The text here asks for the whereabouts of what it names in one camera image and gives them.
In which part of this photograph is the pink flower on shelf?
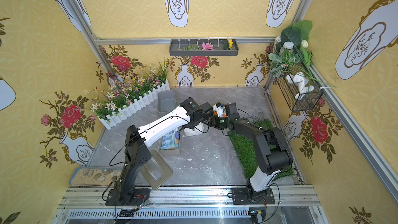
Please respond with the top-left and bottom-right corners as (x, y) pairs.
(202, 43), (214, 50)

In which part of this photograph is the orange tissue box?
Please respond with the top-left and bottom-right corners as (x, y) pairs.
(212, 102), (226, 118)

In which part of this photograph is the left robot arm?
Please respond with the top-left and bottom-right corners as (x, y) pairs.
(105, 97), (214, 206)

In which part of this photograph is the white picket fence flower planter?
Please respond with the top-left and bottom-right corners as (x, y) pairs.
(87, 60), (170, 130)

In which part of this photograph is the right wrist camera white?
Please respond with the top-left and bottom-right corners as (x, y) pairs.
(216, 106), (227, 118)

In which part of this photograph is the yellow figure on shelf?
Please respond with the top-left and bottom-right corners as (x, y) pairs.
(228, 39), (233, 50)

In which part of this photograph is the green leafy artificial plant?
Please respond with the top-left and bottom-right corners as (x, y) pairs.
(268, 20), (331, 87)

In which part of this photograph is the tray of sand and stones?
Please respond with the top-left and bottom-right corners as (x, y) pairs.
(69, 167), (121, 187)

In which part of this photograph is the green artificial grass mat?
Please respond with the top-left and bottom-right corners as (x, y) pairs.
(228, 119), (294, 180)

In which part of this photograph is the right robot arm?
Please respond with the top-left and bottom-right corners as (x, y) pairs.
(210, 103), (293, 192)

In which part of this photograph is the beige tissue box lid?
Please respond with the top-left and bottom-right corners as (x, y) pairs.
(140, 150), (173, 189)

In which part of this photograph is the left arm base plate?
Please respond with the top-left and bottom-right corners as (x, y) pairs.
(105, 188), (150, 206)

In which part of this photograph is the black wire wall basket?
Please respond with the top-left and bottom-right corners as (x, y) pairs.
(276, 63), (323, 112)

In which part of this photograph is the white tissue box lid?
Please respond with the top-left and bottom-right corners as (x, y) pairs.
(183, 122), (205, 136)

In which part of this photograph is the white cloth in basket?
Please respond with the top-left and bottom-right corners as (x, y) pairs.
(286, 72), (315, 100)

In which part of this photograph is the grey wall shelf tray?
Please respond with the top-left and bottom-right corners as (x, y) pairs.
(169, 38), (239, 57)

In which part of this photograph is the beige tissue box base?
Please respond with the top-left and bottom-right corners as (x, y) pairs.
(158, 128), (182, 156)

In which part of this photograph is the grey plastic bin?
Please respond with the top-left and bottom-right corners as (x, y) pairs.
(158, 90), (177, 117)

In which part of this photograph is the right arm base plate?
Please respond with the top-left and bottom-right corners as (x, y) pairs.
(227, 187), (275, 205)

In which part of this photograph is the blue tissue paper pack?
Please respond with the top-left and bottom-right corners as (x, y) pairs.
(160, 128), (180, 150)

